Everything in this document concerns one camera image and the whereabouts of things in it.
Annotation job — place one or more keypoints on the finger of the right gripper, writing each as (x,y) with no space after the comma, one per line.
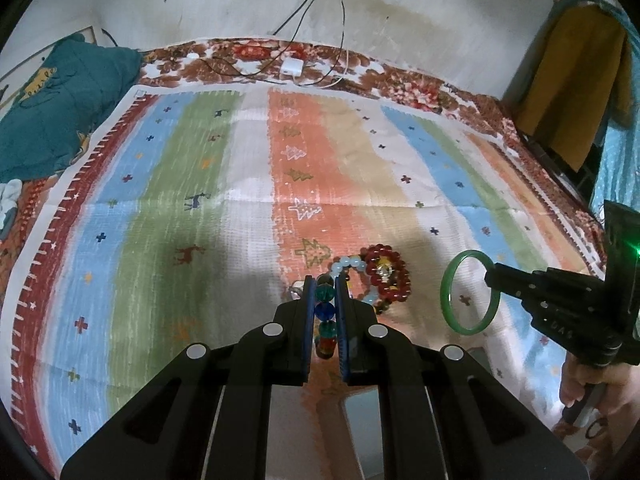
(517,295)
(499,276)

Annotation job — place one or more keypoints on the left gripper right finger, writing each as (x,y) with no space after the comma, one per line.
(353,317)

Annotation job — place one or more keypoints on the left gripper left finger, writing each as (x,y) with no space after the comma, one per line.
(294,345)

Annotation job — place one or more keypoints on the green jade bangle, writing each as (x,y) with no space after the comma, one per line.
(445,294)

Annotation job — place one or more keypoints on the right hand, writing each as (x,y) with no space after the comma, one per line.
(619,399)

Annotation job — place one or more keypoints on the light blue curtain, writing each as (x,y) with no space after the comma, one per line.
(618,176)

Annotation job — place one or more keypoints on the striped colourful mat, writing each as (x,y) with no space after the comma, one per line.
(195,210)

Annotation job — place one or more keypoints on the mustard hanging cloth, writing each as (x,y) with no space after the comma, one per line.
(583,78)

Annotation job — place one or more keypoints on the white charger adapter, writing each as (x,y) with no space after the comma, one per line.
(292,67)

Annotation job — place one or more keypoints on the floral brown bedsheet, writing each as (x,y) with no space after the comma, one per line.
(400,80)

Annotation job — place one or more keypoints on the white crumpled cloth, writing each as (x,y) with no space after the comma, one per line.
(10,192)

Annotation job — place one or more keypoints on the teal quilted pillow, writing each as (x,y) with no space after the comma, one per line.
(74,91)

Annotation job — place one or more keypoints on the camera box with green light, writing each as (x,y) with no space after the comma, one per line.
(622,267)

